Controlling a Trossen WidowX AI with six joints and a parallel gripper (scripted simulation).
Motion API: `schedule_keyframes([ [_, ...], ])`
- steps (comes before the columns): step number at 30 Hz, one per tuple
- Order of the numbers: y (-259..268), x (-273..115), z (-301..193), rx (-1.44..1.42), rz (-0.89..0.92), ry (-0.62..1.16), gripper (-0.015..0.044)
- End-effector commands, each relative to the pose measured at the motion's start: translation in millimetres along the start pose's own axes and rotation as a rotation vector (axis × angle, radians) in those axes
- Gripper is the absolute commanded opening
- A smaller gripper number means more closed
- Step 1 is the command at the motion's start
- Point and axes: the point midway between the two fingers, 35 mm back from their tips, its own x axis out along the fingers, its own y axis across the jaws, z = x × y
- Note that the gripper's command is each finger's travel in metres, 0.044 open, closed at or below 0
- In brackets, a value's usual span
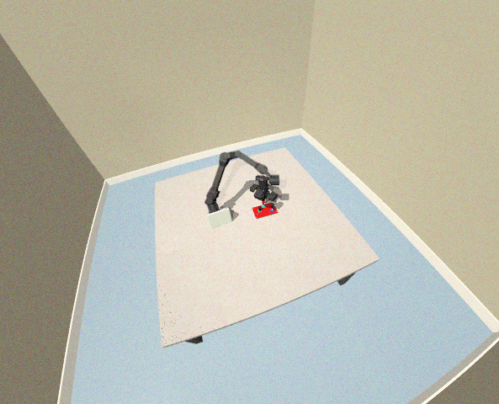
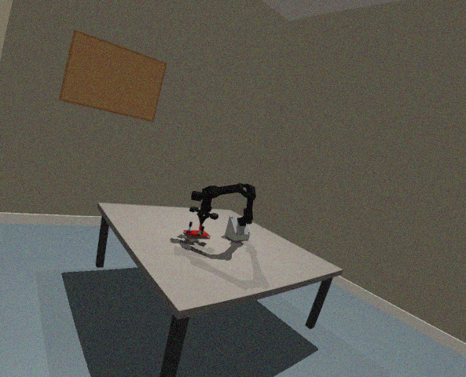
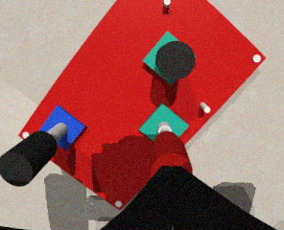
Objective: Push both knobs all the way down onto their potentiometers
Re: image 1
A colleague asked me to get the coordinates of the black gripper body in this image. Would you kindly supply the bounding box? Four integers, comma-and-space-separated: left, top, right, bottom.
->
250, 184, 278, 201

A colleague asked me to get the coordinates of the red circuit board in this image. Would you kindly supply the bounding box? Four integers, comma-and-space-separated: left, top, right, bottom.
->
252, 200, 278, 219

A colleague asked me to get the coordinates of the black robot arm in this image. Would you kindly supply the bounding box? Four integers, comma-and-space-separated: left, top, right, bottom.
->
204, 151, 280, 213

